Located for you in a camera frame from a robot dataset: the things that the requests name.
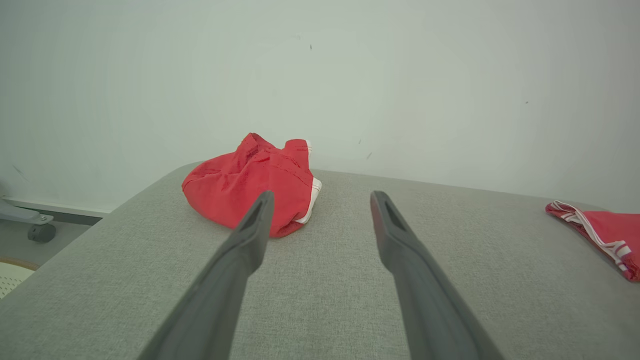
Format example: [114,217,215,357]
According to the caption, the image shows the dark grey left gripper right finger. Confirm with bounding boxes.
[370,190,505,360]

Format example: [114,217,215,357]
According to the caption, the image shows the grey fabric sofa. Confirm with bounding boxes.
[0,161,640,360]

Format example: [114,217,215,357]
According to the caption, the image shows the red shorts with white stripes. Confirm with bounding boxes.
[181,132,323,239]

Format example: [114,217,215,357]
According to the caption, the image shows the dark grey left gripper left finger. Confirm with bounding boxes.
[137,190,275,360]

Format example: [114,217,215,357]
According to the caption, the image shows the red jersey with white sleeves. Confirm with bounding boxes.
[545,200,640,283]

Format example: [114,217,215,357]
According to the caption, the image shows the dark grey caster wheel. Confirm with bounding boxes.
[27,223,57,244]

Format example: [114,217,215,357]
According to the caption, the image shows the beige perforated laundry basket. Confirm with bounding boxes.
[0,257,40,300]

